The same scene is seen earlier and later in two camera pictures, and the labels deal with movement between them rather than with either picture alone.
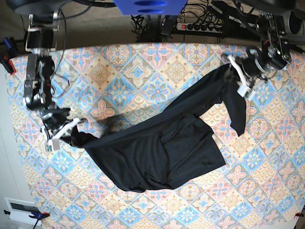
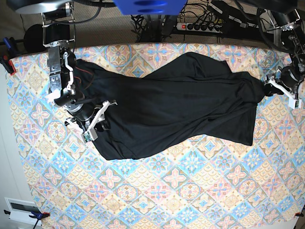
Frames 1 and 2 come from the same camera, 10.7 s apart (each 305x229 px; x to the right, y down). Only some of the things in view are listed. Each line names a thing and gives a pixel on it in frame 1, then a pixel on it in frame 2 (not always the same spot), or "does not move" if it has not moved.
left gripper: [54, 119] → [84, 112]
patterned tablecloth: [261, 184] does not move
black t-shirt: [174, 146] → [197, 95]
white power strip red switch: [200, 27] does not move
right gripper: [254, 64] → [290, 77]
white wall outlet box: [20, 211] does not move
